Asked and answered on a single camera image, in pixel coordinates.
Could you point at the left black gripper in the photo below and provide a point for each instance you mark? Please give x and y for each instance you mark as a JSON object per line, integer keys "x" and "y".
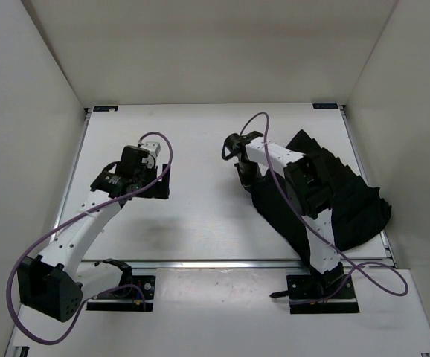
{"x": 161, "y": 188}

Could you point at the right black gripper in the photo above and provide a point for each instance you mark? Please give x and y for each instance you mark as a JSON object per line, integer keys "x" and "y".
{"x": 249, "y": 182}

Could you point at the black pleated skirt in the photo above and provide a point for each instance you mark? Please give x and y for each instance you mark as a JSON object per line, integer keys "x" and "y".
{"x": 359, "y": 212}

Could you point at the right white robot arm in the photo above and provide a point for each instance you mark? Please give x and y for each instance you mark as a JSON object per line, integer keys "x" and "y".
{"x": 309, "y": 189}

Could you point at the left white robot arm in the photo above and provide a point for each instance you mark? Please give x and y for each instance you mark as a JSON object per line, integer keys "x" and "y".
{"x": 54, "y": 283}

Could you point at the right blue corner label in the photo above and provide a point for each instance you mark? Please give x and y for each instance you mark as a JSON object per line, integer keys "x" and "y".
{"x": 325, "y": 106}

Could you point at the blue corner label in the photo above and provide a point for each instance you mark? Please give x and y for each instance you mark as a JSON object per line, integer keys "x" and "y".
{"x": 105, "y": 108}
{"x": 325, "y": 106}

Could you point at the left blue corner label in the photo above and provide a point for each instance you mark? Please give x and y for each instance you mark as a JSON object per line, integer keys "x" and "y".
{"x": 105, "y": 108}

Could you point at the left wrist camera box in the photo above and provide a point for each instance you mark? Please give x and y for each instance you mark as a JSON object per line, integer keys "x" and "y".
{"x": 153, "y": 147}

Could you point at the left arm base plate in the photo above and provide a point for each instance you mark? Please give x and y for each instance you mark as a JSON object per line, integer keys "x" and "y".
{"x": 128, "y": 299}

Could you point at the aluminium table rail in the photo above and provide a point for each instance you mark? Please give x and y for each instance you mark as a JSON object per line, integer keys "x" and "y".
{"x": 215, "y": 264}

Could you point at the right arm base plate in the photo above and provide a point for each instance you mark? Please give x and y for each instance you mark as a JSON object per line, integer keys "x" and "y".
{"x": 307, "y": 296}

